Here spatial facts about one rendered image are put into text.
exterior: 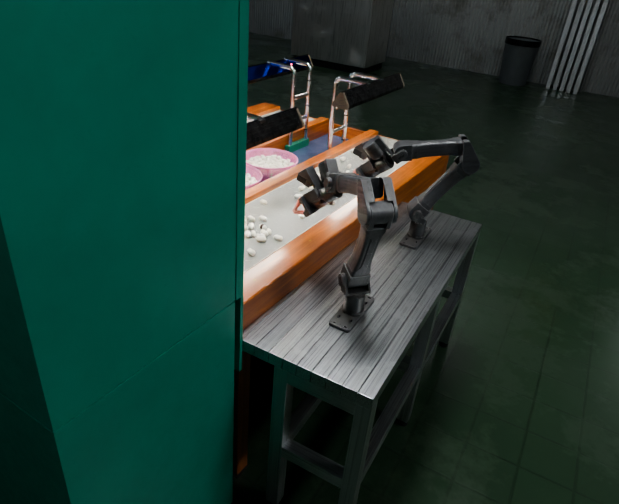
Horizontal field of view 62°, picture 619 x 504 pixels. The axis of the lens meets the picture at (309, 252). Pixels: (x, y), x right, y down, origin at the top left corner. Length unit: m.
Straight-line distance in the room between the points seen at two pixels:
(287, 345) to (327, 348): 0.11
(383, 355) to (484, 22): 8.59
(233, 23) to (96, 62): 0.32
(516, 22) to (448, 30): 1.09
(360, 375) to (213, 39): 0.89
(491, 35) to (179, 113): 8.92
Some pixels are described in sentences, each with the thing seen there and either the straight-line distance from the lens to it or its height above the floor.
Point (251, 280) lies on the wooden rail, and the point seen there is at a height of 0.76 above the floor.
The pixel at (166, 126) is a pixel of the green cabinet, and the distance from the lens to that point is 0.99.
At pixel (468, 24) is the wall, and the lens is 9.82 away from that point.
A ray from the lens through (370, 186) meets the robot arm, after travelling 1.38.
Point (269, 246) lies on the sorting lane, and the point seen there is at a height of 0.74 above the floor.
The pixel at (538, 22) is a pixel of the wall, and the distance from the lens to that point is 9.63.
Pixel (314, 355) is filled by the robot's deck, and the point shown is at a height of 0.67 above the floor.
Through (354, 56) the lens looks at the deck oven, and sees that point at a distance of 8.42.
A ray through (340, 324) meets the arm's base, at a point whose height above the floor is 0.68.
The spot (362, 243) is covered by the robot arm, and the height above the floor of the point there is 0.94.
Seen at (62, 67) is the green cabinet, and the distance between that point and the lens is 0.84.
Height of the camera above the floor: 1.64
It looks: 30 degrees down
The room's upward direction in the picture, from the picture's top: 5 degrees clockwise
